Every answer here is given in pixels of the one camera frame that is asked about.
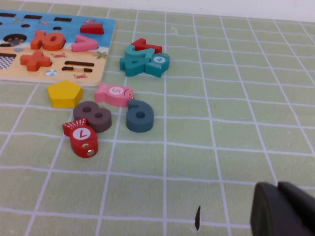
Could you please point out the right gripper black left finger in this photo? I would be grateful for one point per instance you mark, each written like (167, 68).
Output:
(268, 214)

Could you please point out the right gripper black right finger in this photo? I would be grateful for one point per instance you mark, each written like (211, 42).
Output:
(301, 199)

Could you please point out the blue-grey number six piece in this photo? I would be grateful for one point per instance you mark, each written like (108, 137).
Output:
(137, 126)

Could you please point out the brown number eight piece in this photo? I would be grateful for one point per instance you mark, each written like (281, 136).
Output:
(103, 123)

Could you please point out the teal number four piece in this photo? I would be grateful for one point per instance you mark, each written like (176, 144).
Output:
(130, 70)

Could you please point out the red number one piece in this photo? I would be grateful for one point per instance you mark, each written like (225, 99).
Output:
(145, 46)

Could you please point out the teal number two piece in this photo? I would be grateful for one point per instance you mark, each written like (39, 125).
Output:
(128, 52)

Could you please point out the yellow pentagon piece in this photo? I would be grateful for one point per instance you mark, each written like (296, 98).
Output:
(64, 94)

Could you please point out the wooden number shape puzzle board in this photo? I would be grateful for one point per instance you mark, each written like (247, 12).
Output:
(107, 39)

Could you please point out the pink greater-than sign piece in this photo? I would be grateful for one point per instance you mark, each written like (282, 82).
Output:
(83, 46)

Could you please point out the red trapezoid piece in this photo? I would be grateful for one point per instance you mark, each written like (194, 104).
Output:
(91, 29)

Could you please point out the orange plus sign piece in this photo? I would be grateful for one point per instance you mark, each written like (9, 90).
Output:
(35, 61)

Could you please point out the orange number ten piece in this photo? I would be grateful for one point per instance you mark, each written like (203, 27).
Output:
(38, 42)

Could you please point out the green grid table mat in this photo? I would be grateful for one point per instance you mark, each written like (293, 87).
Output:
(221, 123)

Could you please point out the teal fish number four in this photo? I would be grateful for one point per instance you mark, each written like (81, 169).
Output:
(157, 69)

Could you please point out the pink fish number five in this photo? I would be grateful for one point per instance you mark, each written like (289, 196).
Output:
(107, 96)

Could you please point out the red fish number seven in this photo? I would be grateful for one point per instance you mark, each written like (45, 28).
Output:
(80, 147)

